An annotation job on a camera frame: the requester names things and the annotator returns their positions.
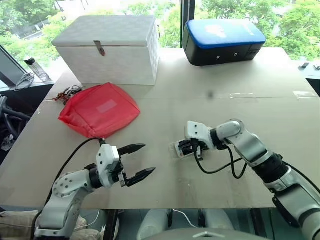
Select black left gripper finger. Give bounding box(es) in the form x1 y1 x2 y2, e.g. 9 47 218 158
117 143 147 157
127 166 157 187

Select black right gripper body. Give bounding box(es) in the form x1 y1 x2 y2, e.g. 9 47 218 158
190 138 209 161

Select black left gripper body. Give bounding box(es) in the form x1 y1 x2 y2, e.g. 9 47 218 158
116 156 131 189

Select blue and black case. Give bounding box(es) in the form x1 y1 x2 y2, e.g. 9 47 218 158
181 19 267 67

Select grey rounded robot leg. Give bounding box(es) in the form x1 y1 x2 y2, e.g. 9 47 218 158
199 208 234 232
138 208 174 240

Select red mesh bag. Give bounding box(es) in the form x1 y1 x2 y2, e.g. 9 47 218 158
58 82 141 139

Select white woven storage box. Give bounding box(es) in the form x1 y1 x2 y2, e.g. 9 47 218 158
51 14 161 87

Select beige cloth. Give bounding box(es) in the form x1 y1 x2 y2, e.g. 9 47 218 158
0 210 101 240

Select black chair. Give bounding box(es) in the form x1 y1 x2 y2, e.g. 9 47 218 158
0 94 35 152

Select clear water bottle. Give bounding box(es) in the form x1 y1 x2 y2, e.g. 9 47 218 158
23 56 49 83

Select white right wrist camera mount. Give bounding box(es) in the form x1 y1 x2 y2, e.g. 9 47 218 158
184 120 214 151

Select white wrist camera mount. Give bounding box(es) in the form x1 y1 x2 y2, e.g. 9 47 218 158
184 120 214 151
95 144 121 189

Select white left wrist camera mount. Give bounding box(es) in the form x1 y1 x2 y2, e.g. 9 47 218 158
95 144 121 189

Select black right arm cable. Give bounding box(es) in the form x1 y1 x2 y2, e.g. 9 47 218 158
194 142 248 180

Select thin white cable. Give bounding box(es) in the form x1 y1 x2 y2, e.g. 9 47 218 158
172 209 199 227

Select bundle of keys and cords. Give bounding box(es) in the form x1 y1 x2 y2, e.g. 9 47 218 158
47 85 85 106

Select black window post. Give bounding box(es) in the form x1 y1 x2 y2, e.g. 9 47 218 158
179 0 204 49

